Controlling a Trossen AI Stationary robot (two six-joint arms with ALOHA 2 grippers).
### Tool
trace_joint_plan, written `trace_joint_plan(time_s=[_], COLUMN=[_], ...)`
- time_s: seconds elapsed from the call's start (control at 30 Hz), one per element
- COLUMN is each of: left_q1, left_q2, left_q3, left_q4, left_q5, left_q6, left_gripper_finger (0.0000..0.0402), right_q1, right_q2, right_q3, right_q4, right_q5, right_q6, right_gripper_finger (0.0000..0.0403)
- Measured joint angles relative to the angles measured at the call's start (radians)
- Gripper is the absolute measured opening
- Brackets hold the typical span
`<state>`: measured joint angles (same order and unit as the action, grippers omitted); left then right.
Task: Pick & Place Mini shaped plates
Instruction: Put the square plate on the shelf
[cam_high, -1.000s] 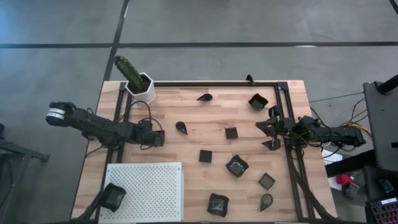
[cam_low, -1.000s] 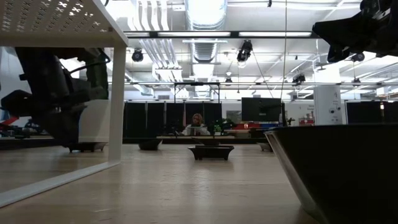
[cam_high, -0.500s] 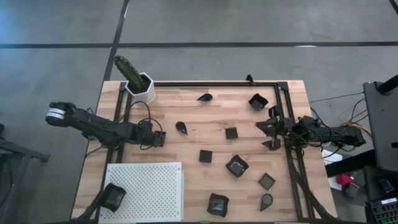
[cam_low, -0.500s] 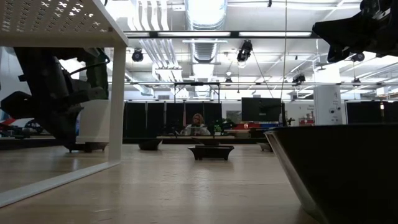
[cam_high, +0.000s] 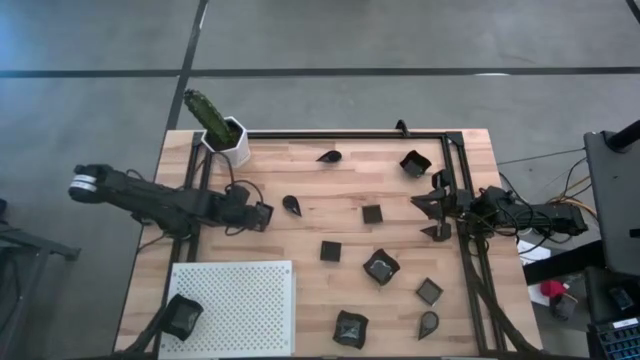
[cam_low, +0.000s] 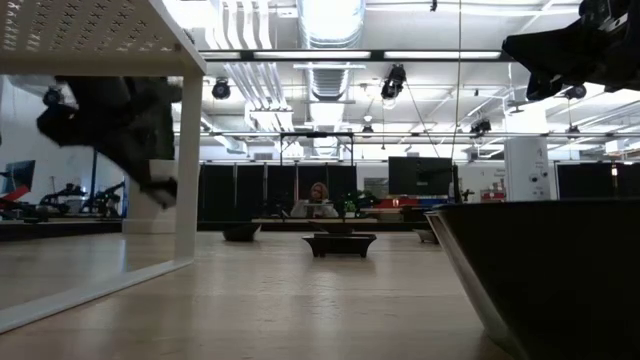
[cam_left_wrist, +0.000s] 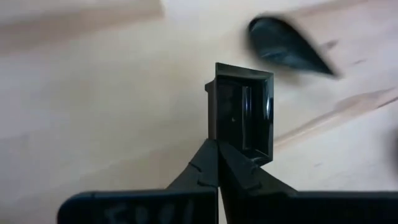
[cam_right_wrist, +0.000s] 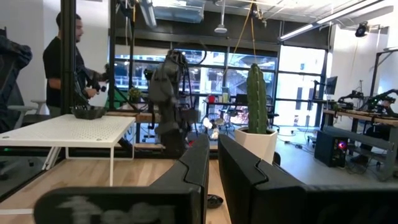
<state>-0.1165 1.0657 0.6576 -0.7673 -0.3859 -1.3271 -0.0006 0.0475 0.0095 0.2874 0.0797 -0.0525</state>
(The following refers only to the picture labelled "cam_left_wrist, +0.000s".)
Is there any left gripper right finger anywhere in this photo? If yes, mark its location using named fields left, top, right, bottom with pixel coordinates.
left=218, top=141, right=398, bottom=224

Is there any black small square plate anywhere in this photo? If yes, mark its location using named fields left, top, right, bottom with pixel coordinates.
left=204, top=62, right=275, bottom=167

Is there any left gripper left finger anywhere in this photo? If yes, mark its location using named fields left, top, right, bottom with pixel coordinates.
left=57, top=138, right=219, bottom=224

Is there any black teardrop plate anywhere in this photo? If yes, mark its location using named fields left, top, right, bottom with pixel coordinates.
left=247, top=14, right=341, bottom=78

